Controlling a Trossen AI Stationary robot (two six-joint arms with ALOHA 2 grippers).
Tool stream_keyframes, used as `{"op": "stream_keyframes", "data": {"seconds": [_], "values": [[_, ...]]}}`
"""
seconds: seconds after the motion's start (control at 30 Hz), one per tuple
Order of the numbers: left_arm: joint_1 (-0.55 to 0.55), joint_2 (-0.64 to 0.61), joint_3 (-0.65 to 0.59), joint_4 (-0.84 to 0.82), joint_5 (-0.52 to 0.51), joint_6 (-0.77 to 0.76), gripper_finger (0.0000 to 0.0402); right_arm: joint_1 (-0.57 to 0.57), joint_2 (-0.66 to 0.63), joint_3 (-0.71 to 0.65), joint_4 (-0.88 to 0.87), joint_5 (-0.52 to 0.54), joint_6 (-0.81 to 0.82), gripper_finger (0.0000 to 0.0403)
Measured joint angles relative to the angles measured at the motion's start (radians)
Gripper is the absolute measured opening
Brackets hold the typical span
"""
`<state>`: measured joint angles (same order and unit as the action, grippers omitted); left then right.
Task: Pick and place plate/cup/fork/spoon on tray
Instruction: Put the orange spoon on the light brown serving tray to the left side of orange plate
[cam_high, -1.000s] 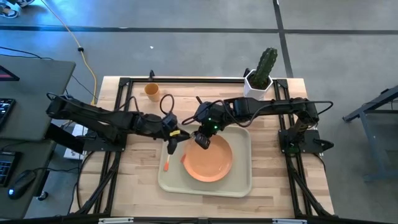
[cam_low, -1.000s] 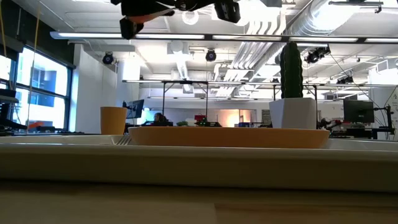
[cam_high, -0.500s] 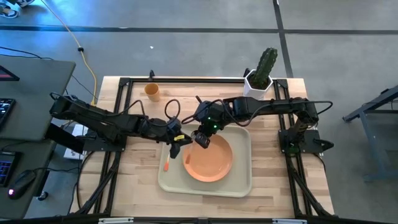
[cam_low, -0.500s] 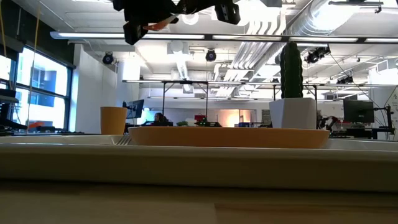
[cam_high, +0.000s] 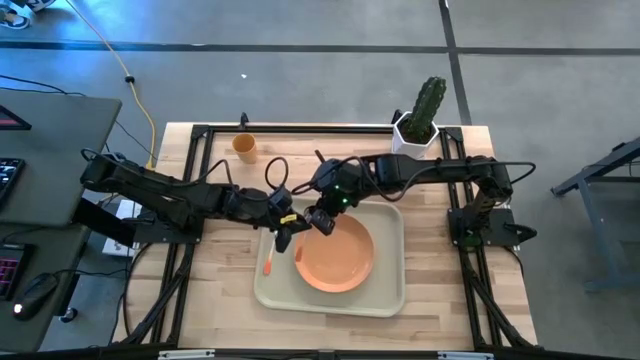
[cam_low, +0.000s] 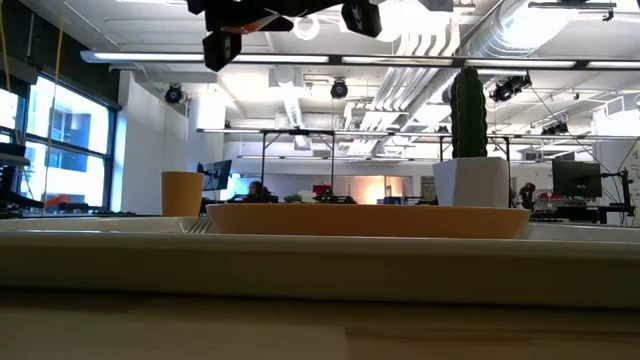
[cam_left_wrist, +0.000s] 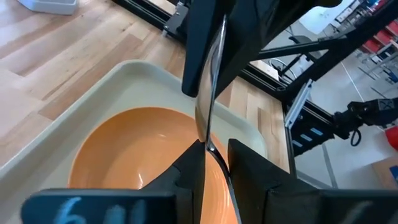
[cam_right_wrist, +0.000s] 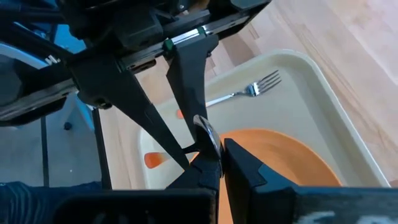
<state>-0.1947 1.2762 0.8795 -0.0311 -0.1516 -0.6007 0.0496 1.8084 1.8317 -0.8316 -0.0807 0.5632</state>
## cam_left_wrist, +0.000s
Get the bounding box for black box blue labels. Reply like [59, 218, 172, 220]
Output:
[287, 101, 336, 157]

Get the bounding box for red storage bins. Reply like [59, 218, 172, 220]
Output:
[360, 18, 398, 54]

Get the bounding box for white hexagonal plant pot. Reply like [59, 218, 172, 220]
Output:
[17, 0, 79, 16]

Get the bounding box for red round object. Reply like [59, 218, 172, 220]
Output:
[384, 125, 398, 152]

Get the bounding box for orange round plate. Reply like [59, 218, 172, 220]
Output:
[67, 106, 240, 224]

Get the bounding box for brown cardboard box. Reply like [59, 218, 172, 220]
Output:
[371, 156, 398, 190]

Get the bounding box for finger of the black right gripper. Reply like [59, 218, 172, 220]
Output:
[182, 0, 271, 97]

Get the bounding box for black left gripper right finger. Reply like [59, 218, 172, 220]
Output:
[228, 138, 322, 224]

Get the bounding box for metal spoon orange handle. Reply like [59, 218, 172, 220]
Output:
[195, 14, 244, 224]

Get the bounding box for beige box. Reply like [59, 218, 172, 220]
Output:
[249, 60, 280, 81]

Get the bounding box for beige plastic tray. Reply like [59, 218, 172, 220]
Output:
[0, 59, 268, 224]

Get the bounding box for black aluminium table frame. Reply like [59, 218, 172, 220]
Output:
[111, 0, 398, 103]

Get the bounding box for white cable hoop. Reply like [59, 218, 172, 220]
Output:
[268, 58, 299, 80]

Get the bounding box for silver metal bracket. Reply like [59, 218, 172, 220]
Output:
[284, 79, 313, 130]

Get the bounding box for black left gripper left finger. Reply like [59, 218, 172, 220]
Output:
[141, 139, 206, 224]

